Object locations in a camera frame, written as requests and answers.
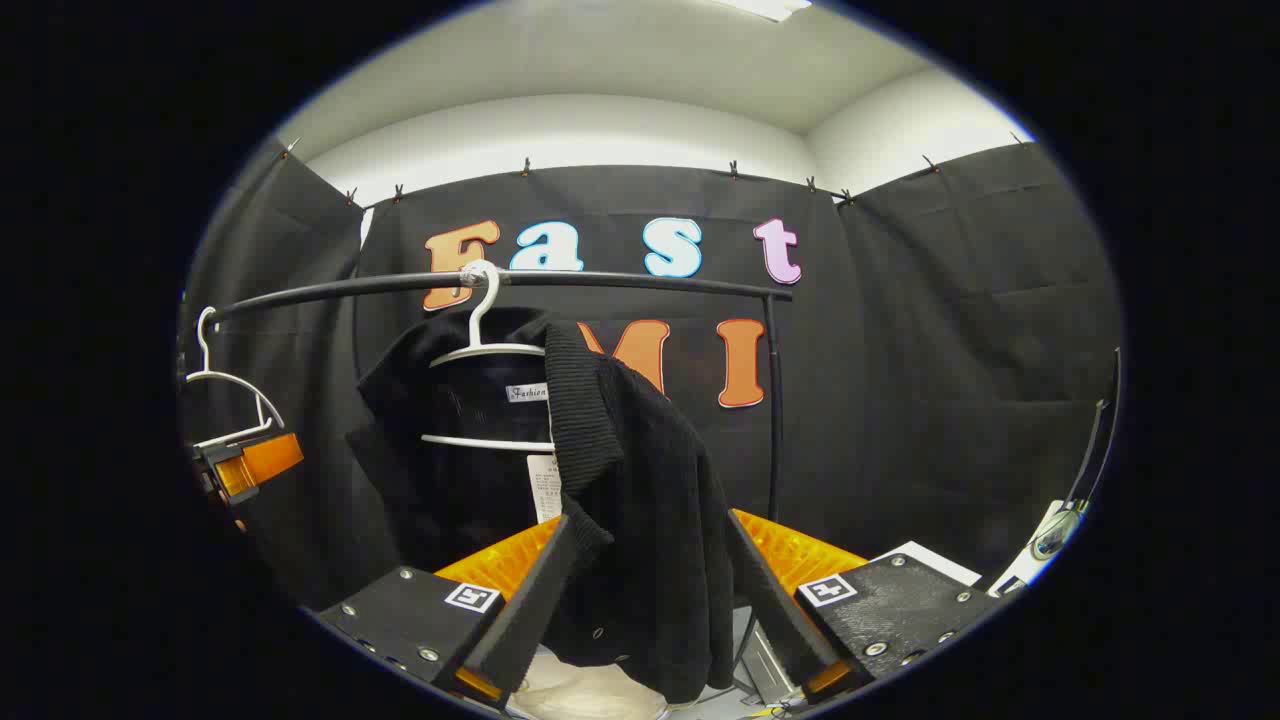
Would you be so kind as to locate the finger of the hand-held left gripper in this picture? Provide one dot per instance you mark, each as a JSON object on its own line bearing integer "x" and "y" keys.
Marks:
{"x": 262, "y": 462}

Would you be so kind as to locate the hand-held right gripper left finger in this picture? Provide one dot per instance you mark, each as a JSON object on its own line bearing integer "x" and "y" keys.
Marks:
{"x": 530, "y": 610}

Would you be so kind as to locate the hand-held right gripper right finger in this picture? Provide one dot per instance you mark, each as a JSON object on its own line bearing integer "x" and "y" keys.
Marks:
{"x": 775, "y": 610}

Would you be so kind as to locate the white laundry hamper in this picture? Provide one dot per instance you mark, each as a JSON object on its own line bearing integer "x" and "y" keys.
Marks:
{"x": 580, "y": 690}

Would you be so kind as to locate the black knit cardigan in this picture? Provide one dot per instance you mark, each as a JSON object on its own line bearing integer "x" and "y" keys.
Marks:
{"x": 650, "y": 480}

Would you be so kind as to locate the white plastic clothes hanger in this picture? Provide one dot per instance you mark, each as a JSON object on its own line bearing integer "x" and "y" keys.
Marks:
{"x": 480, "y": 441}
{"x": 235, "y": 435}

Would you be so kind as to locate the black metal clothes rack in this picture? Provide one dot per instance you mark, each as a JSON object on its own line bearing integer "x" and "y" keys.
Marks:
{"x": 620, "y": 280}

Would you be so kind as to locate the silver ribbed metal panel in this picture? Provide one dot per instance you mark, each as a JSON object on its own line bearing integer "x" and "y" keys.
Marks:
{"x": 768, "y": 665}

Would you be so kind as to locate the white flat board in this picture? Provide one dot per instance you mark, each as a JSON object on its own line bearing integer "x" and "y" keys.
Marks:
{"x": 925, "y": 560}

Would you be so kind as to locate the white device with lens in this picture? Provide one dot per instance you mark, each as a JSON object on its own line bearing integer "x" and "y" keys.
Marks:
{"x": 1040, "y": 555}

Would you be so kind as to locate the black backdrop cloth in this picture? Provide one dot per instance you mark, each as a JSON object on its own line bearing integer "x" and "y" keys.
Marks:
{"x": 900, "y": 350}

